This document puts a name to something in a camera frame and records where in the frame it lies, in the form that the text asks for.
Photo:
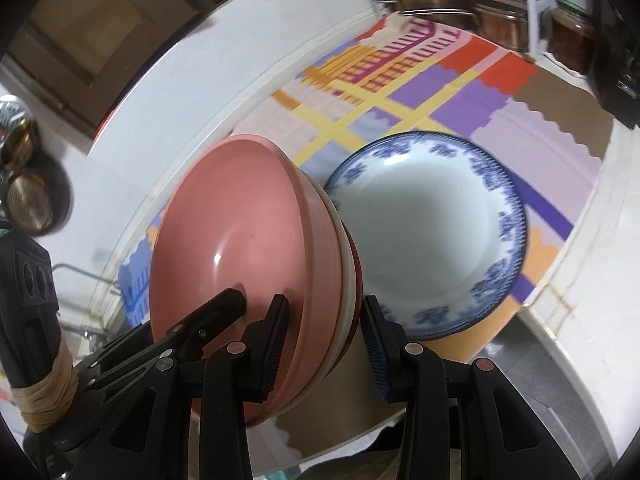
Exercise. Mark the black knife block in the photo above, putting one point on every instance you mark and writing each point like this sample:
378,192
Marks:
615,71

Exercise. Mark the steel pan with handle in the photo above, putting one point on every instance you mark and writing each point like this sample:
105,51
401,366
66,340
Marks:
455,13

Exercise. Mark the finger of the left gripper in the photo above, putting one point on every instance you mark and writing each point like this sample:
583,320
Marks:
188,337
121,348

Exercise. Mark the cream bowl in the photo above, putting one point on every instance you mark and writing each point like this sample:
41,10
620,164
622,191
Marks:
348,288

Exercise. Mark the colourful patchwork mat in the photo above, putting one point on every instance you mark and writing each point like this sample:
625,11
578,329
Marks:
408,74

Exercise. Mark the metal pot rack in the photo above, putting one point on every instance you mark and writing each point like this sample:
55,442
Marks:
538,15

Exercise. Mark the pink bowl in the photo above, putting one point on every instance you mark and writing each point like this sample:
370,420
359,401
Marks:
246,217

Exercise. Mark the dark wooden window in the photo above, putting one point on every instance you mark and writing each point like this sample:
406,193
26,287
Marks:
81,57

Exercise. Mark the glass jar with sauce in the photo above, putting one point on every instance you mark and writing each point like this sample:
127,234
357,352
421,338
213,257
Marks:
573,37

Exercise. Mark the red and black bowl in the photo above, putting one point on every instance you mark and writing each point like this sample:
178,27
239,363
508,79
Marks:
356,302

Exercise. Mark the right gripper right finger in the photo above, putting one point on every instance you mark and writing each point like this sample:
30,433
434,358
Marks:
472,408

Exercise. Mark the thin gooseneck faucet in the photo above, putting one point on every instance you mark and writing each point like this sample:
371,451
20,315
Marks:
80,289

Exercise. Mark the small brass ladle pot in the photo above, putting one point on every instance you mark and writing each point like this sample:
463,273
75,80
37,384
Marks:
19,143

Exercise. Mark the blue patterned plate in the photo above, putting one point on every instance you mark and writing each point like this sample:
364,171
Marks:
439,226

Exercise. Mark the black frying pan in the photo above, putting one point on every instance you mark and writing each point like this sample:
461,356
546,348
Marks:
37,198

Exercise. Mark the steel pot under rack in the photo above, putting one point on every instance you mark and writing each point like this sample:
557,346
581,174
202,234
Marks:
506,27

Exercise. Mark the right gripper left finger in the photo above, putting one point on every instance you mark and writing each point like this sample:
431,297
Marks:
242,371

